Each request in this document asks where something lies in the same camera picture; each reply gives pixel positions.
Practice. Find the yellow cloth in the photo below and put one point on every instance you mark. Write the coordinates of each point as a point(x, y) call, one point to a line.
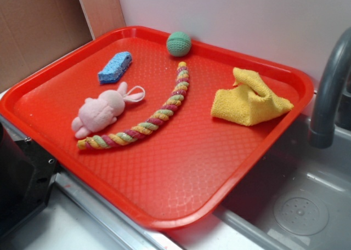
point(250, 102)

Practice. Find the red plastic tray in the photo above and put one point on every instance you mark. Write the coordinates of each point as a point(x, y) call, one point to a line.
point(181, 172)

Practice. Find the green rubber ball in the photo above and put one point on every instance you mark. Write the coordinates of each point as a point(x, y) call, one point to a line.
point(178, 44)

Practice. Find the pink plush bunny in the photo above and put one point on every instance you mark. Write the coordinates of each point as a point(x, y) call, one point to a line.
point(97, 114)

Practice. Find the blue sponge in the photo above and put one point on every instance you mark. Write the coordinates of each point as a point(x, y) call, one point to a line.
point(115, 68)

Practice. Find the grey toy sink basin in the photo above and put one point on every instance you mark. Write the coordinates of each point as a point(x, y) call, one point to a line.
point(296, 196)

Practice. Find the grey toy faucet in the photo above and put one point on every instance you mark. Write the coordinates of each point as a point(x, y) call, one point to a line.
point(332, 103)

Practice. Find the brown cardboard panel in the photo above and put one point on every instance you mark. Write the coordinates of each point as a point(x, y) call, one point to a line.
point(35, 33)

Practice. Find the multicoloured twisted rope toy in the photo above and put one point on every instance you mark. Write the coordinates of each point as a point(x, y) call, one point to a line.
point(146, 128)

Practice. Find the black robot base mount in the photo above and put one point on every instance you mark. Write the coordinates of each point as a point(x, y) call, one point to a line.
point(27, 175)

